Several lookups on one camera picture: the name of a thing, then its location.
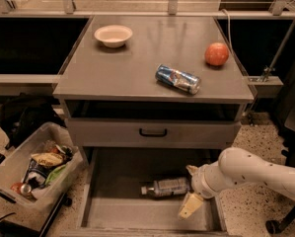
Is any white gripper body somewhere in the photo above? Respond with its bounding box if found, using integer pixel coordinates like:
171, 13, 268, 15
190, 162, 235, 198

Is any clear plastic water bottle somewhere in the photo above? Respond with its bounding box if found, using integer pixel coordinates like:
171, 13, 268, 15
141, 177, 190, 198

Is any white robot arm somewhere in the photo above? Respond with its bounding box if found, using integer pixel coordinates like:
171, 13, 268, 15
179, 147, 295, 219

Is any grey open drawer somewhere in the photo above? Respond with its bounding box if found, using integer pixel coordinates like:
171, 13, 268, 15
60, 148, 230, 237

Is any grey closed top drawer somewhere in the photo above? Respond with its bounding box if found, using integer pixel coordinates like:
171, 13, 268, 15
66, 118, 241, 149

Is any grey drawer cabinet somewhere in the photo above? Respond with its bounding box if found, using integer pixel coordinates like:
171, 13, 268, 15
54, 16, 254, 159

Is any crushed blue soda can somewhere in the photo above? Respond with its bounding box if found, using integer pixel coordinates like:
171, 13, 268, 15
155, 64, 200, 95

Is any black office chair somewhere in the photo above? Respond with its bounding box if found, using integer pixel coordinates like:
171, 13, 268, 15
264, 46, 295, 235

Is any red apple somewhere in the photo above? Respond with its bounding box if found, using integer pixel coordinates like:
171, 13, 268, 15
204, 42, 229, 66

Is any metal clamp rod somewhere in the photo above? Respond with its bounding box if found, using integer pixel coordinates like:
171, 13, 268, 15
258, 17, 295, 82

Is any green snack packet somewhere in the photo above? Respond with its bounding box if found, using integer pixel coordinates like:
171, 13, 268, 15
45, 165, 66, 186

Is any yellow chip bag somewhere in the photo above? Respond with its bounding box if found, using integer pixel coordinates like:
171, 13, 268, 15
32, 152, 64, 167

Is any white bowl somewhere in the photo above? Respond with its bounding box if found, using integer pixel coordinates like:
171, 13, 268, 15
94, 25, 133, 48

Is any dark blue snack bag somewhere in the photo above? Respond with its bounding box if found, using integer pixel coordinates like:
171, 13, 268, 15
23, 159, 50, 189

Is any clear plastic storage bin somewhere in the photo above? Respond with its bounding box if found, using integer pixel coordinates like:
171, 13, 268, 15
0, 122, 83, 224

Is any red soda can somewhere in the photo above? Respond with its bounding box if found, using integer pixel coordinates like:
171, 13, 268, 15
11, 183, 32, 196

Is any black backpack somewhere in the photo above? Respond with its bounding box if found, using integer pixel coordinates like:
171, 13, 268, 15
0, 94, 65, 150

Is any black drawer handle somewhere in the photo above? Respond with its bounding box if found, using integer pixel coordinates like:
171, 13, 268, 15
139, 128, 168, 137

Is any white cable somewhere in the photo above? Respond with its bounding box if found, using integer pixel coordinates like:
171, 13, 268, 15
221, 8, 234, 52

